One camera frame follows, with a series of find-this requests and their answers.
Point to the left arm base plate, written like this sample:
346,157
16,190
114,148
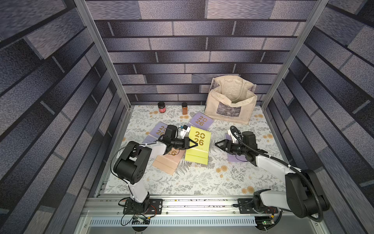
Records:
148,207

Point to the peach 2026 desk calendar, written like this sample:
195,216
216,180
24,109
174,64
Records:
169,162

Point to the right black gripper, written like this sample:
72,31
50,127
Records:
229,146

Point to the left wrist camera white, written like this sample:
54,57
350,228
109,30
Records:
183,130

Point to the floral patterned table mat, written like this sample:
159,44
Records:
218,177

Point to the dark jar red label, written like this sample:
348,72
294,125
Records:
162,107

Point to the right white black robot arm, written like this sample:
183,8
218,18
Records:
303,195

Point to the yellow-green 2026 desk calendar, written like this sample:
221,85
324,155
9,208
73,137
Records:
199,153

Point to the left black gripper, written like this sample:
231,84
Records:
186,145

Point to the left aluminium frame post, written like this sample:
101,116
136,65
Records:
94,33

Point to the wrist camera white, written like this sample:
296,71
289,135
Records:
183,130
232,137

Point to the right aluminium frame post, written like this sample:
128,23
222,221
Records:
311,21

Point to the amber spice bottle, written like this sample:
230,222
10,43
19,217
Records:
184,108

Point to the aluminium frame post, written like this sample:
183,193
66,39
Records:
311,21
94,33

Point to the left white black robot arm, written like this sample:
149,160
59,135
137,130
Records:
132,162

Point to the beige canvas tote bag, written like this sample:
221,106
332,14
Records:
232,99

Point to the purple calendar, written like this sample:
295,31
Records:
234,158
155,133
200,121

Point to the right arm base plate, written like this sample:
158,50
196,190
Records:
247,206

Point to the circuit board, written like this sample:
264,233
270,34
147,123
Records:
263,223
140,220

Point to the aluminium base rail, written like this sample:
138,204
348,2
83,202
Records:
189,215

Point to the right circuit board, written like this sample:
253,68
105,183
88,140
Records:
263,223

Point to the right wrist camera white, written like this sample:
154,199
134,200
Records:
232,137

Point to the left circuit board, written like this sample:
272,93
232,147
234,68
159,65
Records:
140,220

